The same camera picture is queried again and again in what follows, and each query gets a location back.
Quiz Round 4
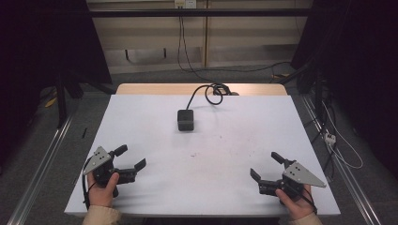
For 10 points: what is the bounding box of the aluminium floor rail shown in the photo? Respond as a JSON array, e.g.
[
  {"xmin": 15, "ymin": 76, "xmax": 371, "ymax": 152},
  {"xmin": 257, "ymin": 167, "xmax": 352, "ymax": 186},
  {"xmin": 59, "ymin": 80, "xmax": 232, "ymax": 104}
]
[
  {"xmin": 300, "ymin": 94, "xmax": 383, "ymax": 225},
  {"xmin": 7, "ymin": 113, "xmax": 75, "ymax": 225}
]

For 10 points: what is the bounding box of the black horizontal bar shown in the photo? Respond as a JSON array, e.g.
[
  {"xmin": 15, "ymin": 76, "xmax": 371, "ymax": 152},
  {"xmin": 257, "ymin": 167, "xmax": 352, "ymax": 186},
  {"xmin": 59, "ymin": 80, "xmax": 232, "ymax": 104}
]
[{"xmin": 88, "ymin": 7, "xmax": 314, "ymax": 19}]

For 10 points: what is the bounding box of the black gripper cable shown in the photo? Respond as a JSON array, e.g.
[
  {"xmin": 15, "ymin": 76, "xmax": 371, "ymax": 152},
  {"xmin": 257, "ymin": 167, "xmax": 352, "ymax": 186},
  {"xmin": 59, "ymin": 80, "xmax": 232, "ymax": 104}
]
[
  {"xmin": 81, "ymin": 157, "xmax": 97, "ymax": 210},
  {"xmin": 294, "ymin": 187, "xmax": 318, "ymax": 216}
]

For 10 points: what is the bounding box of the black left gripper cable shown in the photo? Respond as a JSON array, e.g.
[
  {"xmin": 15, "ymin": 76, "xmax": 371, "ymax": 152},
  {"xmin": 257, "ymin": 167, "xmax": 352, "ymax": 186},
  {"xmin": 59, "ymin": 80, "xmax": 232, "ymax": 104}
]
[{"xmin": 81, "ymin": 157, "xmax": 97, "ymax": 210}]

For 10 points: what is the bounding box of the white plug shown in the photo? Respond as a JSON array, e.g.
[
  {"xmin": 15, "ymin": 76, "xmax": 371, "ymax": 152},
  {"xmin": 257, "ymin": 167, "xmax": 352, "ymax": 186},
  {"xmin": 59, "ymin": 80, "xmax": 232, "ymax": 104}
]
[{"xmin": 324, "ymin": 131, "xmax": 337, "ymax": 147}]

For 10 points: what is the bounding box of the wooden table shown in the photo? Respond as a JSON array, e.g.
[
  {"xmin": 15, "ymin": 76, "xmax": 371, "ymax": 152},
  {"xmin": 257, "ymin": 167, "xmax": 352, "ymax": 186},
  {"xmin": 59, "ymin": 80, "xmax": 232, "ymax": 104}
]
[{"xmin": 115, "ymin": 82, "xmax": 288, "ymax": 97}]

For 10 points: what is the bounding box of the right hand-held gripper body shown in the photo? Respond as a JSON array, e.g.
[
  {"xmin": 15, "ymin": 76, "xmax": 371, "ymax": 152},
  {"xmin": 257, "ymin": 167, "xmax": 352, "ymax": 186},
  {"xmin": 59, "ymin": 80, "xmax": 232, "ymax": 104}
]
[{"xmin": 258, "ymin": 158, "xmax": 328, "ymax": 201}]

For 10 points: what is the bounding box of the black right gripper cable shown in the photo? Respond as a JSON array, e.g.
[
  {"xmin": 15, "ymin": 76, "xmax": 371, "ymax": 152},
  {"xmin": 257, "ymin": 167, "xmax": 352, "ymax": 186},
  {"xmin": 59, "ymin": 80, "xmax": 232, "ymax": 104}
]
[{"xmin": 294, "ymin": 187, "xmax": 318, "ymax": 216}]

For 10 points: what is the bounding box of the person's left hand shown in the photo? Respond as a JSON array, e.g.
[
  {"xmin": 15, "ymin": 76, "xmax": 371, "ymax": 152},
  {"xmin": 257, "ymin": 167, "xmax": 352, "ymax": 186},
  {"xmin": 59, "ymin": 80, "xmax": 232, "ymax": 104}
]
[{"xmin": 86, "ymin": 172, "xmax": 120, "ymax": 208}]

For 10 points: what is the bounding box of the black power adapter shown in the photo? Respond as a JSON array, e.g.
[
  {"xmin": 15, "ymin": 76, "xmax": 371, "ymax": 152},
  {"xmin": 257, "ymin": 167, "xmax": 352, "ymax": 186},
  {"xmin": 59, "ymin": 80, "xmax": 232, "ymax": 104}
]
[{"xmin": 176, "ymin": 109, "xmax": 195, "ymax": 132}]

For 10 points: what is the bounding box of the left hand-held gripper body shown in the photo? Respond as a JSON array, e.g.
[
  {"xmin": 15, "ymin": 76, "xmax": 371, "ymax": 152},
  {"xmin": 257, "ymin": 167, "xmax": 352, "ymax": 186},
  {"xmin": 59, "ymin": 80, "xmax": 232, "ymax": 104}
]
[{"xmin": 83, "ymin": 145, "xmax": 138, "ymax": 188}]

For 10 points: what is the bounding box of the person's right hand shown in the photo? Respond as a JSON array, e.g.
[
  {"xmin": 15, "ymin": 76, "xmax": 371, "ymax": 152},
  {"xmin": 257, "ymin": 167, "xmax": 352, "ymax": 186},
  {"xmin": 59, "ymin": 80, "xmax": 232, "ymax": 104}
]
[{"xmin": 275, "ymin": 184, "xmax": 314, "ymax": 220}]

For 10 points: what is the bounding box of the black power adapter cable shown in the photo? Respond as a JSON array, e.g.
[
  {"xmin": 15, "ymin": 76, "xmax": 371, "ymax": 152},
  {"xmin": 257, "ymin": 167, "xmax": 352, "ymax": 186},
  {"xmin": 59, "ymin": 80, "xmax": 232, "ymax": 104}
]
[{"xmin": 185, "ymin": 82, "xmax": 239, "ymax": 111}]

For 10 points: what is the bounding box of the black curtain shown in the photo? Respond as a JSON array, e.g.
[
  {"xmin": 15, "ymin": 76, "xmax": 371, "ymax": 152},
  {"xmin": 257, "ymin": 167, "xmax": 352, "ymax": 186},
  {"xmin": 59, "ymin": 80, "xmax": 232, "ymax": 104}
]
[
  {"xmin": 290, "ymin": 0, "xmax": 398, "ymax": 179},
  {"xmin": 0, "ymin": 0, "xmax": 113, "ymax": 170}
]

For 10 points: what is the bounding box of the white wall socket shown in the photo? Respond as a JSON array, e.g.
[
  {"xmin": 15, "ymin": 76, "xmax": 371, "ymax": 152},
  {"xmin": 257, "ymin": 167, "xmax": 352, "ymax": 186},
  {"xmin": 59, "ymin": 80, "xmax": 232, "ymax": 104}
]
[{"xmin": 174, "ymin": 0, "xmax": 198, "ymax": 9}]

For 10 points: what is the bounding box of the black hanging wall cable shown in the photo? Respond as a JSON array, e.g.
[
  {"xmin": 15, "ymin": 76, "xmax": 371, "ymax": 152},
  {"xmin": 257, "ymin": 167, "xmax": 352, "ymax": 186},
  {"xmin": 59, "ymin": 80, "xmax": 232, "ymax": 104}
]
[{"xmin": 176, "ymin": 14, "xmax": 293, "ymax": 84}]

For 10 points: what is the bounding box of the white floor cable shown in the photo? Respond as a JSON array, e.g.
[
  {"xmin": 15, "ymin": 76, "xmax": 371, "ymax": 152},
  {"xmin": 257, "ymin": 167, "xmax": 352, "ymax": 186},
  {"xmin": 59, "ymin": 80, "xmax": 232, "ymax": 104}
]
[{"xmin": 321, "ymin": 100, "xmax": 364, "ymax": 171}]

